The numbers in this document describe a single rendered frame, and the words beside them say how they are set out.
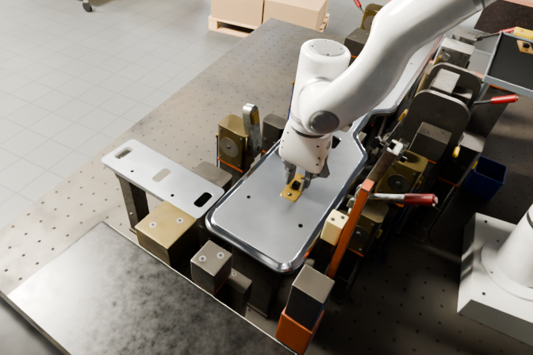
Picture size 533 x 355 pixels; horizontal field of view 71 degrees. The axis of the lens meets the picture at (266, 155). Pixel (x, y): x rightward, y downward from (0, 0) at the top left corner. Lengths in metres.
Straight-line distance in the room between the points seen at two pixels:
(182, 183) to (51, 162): 1.73
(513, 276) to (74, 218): 1.21
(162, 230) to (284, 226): 0.25
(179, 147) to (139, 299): 0.80
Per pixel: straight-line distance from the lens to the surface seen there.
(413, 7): 0.62
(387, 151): 0.68
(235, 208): 0.80
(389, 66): 0.60
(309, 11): 3.50
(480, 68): 3.43
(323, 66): 0.62
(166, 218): 0.72
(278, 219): 0.79
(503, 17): 4.79
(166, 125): 1.49
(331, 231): 0.74
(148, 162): 0.91
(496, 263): 1.21
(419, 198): 0.73
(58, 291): 0.72
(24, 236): 1.25
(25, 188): 2.41
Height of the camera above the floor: 1.62
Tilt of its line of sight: 43 degrees down
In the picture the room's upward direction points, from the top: 7 degrees clockwise
